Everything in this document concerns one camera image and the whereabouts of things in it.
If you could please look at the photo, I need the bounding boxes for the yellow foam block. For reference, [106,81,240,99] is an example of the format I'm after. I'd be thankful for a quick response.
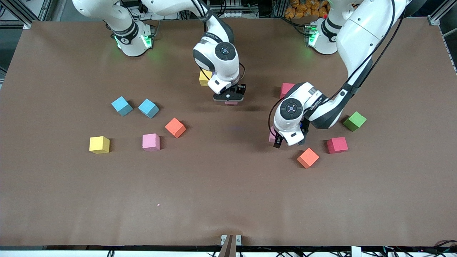
[89,136,110,154]
[199,70,213,87]

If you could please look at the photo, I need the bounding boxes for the red foam block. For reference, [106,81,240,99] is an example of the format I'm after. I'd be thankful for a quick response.
[326,137,349,154]
[280,83,296,99]

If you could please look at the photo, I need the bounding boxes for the orange foam block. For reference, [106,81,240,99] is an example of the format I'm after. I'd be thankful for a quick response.
[297,147,320,169]
[165,117,187,138]

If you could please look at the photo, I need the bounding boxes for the green foam block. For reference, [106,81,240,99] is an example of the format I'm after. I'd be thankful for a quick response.
[343,111,367,132]

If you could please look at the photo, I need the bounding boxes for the aluminium frame rail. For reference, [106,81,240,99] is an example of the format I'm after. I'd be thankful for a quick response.
[427,5,457,26]
[0,0,52,30]

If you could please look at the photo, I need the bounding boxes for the blue foam block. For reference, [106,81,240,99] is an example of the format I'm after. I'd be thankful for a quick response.
[111,96,134,117]
[138,99,160,119]

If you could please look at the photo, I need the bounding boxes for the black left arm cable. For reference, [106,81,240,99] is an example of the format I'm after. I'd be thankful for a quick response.
[268,0,407,139]

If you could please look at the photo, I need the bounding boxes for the bag of orange items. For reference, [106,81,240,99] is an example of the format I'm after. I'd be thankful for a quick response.
[285,0,331,19]

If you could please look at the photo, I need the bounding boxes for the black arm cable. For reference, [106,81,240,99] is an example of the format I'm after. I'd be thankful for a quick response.
[193,0,246,82]
[268,0,407,139]

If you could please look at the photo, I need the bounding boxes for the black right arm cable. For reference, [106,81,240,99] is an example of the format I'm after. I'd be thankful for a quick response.
[193,0,246,82]

